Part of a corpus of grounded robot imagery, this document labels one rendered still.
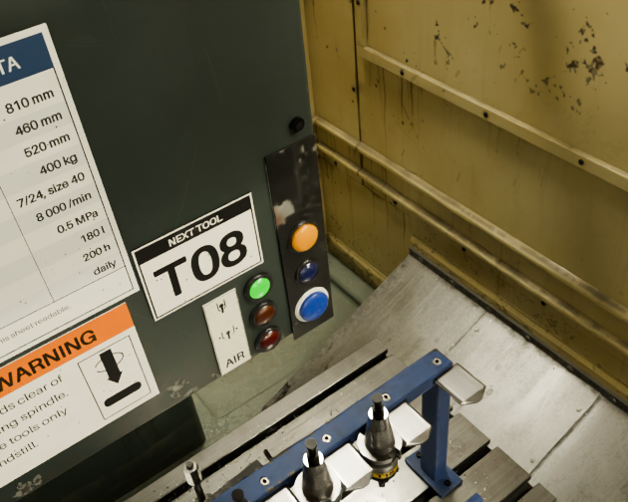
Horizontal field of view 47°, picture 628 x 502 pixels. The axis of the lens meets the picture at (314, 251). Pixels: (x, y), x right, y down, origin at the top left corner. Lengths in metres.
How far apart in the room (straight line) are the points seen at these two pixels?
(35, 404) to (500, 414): 1.23
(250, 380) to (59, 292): 1.50
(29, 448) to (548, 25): 1.01
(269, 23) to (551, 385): 1.28
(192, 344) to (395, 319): 1.25
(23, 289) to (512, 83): 1.05
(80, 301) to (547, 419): 1.25
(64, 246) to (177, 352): 0.15
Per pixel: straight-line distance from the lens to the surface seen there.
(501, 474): 1.43
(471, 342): 1.72
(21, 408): 0.55
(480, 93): 1.44
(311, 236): 0.59
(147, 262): 0.52
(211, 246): 0.54
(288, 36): 0.50
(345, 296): 2.14
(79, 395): 0.57
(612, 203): 1.35
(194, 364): 0.61
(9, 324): 0.50
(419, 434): 1.08
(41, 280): 0.49
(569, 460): 1.60
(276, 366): 2.00
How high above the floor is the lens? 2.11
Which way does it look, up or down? 41 degrees down
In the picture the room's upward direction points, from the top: 7 degrees counter-clockwise
